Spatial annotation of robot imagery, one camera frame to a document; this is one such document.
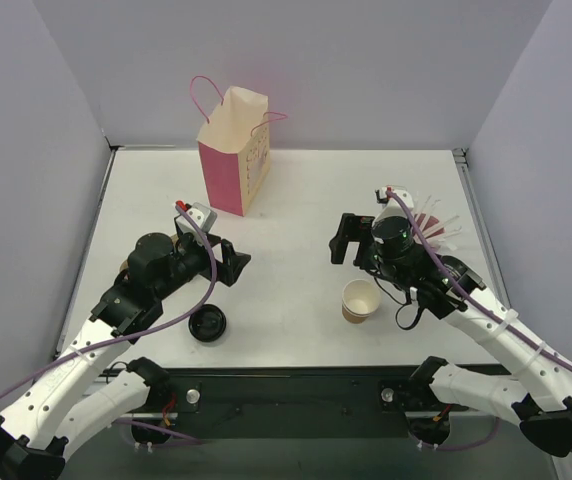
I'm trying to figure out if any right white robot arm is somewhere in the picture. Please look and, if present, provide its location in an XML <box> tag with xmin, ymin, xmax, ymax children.
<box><xmin>329</xmin><ymin>213</ymin><xmax>572</xmax><ymax>457</ymax></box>

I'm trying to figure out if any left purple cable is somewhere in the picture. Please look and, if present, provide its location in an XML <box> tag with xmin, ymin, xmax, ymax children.
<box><xmin>0</xmin><ymin>209</ymin><xmax>220</xmax><ymax>419</ymax></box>

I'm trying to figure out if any brown paper cup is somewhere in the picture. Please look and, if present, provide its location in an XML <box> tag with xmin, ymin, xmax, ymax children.
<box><xmin>342</xmin><ymin>279</ymin><xmax>381</xmax><ymax>324</ymax></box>

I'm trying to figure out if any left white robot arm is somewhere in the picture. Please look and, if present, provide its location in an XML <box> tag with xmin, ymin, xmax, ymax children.
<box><xmin>0</xmin><ymin>233</ymin><xmax>251</xmax><ymax>479</ymax></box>

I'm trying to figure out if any pink paper gift bag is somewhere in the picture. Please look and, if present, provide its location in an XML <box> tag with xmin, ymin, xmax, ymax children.
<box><xmin>189</xmin><ymin>75</ymin><xmax>287</xmax><ymax>217</ymax></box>

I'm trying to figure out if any black plastic cup lid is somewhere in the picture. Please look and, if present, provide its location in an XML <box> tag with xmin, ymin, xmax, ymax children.
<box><xmin>188</xmin><ymin>304</ymin><xmax>227</xmax><ymax>343</ymax></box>

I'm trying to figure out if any pink straw holder cup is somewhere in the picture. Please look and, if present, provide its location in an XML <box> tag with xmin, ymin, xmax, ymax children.
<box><xmin>415</xmin><ymin>213</ymin><xmax>446</xmax><ymax>251</ymax></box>

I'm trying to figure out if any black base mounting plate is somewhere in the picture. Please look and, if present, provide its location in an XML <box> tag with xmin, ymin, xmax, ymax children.
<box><xmin>110</xmin><ymin>367</ymin><xmax>467</xmax><ymax>441</ymax></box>

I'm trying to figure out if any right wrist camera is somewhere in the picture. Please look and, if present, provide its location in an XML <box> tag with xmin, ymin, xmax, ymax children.
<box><xmin>375</xmin><ymin>185</ymin><xmax>415</xmax><ymax>211</ymax></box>

